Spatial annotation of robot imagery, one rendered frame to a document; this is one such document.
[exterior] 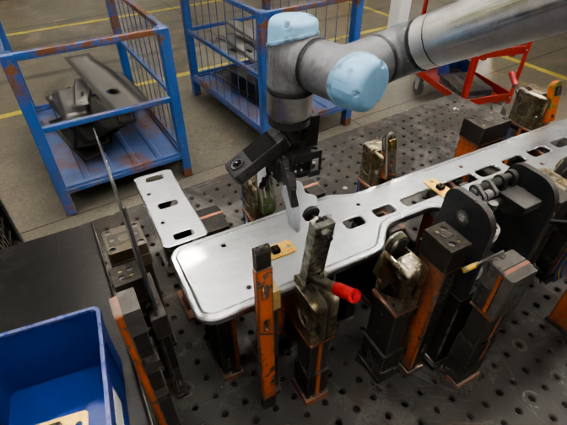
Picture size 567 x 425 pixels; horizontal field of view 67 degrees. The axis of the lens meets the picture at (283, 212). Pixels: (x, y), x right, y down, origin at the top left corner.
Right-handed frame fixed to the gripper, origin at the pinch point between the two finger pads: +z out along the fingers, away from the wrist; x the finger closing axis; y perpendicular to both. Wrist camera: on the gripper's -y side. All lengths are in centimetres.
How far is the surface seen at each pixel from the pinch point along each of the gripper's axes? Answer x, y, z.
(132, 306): -17.1, -30.0, -7.2
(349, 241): -4.7, 16.0, 10.8
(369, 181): 16.7, 38.5, 15.4
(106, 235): 15.1, -30.2, 6.7
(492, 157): 4, 70, 9
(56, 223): 169, -53, 113
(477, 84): 149, 256, 74
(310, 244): -15.8, -2.1, -5.5
